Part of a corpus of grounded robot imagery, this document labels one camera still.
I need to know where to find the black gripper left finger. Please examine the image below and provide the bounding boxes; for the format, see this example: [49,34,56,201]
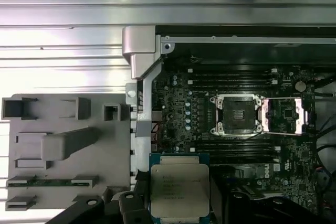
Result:
[49,192,152,224]

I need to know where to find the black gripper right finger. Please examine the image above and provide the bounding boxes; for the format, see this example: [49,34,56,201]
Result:
[209,191,312,224]

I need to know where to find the silver square CPU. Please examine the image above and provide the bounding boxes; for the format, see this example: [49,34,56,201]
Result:
[149,152,211,224]

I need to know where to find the thin wire locking lever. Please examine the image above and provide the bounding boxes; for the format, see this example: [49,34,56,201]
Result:
[215,131,265,140]

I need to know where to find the metal socket cover frame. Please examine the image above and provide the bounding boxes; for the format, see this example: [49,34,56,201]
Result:
[262,97,308,136]

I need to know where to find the CPU socket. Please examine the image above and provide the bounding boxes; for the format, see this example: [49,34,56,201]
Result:
[209,93,264,138]

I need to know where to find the grey plastic parts rack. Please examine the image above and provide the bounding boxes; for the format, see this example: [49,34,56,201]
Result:
[1,93,132,224]

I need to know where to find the black RAM slot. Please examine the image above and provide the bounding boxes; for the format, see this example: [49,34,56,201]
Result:
[187,146,281,153]
[193,73,272,79]
[187,141,281,147]
[209,152,281,158]
[187,78,279,84]
[187,68,279,74]
[193,83,272,90]

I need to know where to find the bare green RAM stick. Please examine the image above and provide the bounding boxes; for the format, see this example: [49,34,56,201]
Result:
[7,179,92,187]

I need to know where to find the green motherboard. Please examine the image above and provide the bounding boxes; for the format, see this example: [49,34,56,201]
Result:
[152,61,323,201]

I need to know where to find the black open PC case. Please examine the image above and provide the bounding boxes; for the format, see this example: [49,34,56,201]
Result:
[122,24,336,224]

